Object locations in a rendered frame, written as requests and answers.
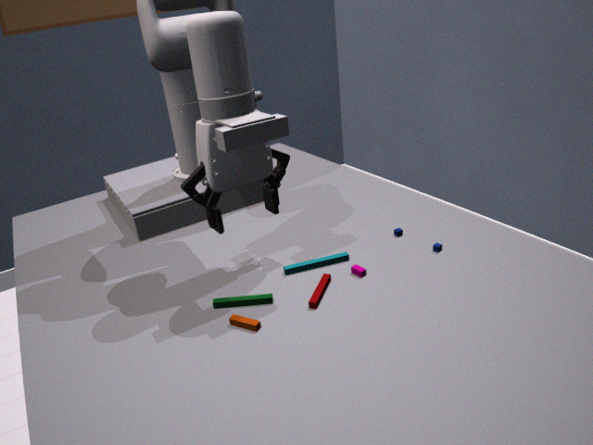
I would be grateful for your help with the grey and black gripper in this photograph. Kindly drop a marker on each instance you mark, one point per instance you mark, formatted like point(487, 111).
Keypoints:
point(230, 170)

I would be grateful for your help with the green rod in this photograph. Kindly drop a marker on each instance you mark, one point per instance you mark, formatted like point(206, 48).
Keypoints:
point(243, 301)

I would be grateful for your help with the orange rod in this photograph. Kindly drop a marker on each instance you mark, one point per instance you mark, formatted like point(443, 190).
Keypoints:
point(246, 323)

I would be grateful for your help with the turquoise rod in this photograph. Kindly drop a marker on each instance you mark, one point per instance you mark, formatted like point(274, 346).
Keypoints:
point(317, 263)

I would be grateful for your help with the red rod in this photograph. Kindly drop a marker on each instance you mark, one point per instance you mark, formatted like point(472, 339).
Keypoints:
point(319, 291)

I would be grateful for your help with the magenta block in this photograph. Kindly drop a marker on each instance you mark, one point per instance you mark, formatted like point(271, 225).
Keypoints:
point(358, 271)

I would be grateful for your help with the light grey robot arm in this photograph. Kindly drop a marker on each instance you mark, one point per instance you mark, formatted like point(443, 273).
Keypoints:
point(218, 59)

